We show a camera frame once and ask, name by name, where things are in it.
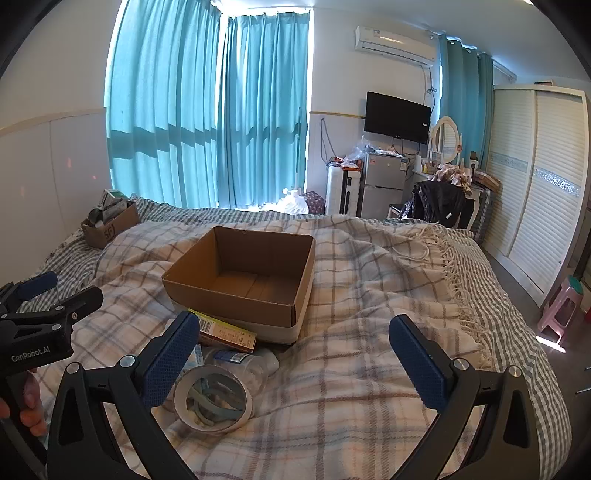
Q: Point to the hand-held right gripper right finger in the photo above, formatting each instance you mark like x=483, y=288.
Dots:
x=420, y=364

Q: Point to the white bottle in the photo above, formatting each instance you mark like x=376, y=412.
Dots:
x=419, y=164

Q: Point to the teal plastic item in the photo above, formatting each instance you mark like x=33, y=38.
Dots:
x=203, y=408

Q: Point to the black round item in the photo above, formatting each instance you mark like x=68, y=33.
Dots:
x=96, y=214

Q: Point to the dotted dark bag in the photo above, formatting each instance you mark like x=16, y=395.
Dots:
x=315, y=202

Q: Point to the silver small fridge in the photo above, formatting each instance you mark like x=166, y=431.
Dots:
x=381, y=184

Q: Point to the plaid blanket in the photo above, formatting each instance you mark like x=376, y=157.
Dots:
x=346, y=277

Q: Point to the small cardboard box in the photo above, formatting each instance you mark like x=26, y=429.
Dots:
x=108, y=233

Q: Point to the flat brown box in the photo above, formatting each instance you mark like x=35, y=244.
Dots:
x=487, y=180

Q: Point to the yellow brown carton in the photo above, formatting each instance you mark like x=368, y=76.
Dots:
x=231, y=337

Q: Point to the white air conditioner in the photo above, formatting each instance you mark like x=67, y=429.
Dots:
x=392, y=44

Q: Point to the black jacket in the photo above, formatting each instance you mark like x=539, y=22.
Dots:
x=436, y=203

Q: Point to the black wall television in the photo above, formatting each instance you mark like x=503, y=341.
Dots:
x=397, y=117

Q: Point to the wide teal curtain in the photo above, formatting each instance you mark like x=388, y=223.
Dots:
x=161, y=115

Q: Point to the pink plastic stool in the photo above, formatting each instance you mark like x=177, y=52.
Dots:
x=558, y=314

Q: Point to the oval white mirror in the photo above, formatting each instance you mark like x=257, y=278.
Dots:
x=445, y=138

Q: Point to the person's left hand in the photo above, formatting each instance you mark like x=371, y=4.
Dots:
x=33, y=410

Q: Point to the white tape roll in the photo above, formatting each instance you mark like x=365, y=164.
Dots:
x=240, y=417

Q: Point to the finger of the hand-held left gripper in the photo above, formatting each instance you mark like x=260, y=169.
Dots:
x=39, y=284
x=81, y=300

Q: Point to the narrow teal curtain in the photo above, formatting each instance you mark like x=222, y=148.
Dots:
x=466, y=101

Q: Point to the white plastic bag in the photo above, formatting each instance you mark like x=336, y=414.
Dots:
x=293, y=203

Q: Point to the white vanity table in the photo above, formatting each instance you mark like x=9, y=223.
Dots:
x=473, y=207

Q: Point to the clear plastic bottle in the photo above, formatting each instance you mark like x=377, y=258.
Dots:
x=258, y=364

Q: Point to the green white cartons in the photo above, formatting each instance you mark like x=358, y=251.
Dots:
x=113, y=198

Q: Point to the white suitcase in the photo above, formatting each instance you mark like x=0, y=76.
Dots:
x=341, y=189

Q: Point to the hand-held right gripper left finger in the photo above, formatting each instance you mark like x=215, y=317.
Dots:
x=171, y=364

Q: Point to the gingham bed sheet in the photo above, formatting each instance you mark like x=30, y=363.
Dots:
x=508, y=295

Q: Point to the clear plastic bag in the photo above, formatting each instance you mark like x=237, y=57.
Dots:
x=358, y=150

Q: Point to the floral clothes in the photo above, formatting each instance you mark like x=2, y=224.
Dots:
x=452, y=177

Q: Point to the white sliding wardrobe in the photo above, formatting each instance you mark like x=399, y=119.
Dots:
x=540, y=184

